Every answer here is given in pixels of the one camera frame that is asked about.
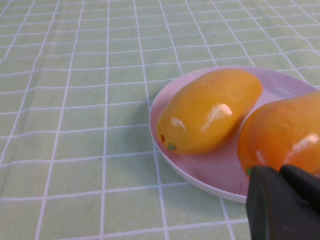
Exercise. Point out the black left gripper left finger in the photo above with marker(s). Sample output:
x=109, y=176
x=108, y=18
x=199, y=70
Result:
x=272, y=212

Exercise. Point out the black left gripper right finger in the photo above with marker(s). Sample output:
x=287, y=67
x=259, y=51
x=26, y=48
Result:
x=305, y=187

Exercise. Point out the orange plastic mango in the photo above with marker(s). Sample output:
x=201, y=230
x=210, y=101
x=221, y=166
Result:
x=282, y=132

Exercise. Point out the yellow plastic mango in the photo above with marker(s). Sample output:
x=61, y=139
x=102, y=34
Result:
x=207, y=112

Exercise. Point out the pink round plastic plate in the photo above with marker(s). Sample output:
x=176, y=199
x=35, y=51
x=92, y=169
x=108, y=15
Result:
x=212, y=172

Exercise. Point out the green white checked tablecloth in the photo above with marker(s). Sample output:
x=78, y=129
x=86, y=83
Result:
x=75, y=125

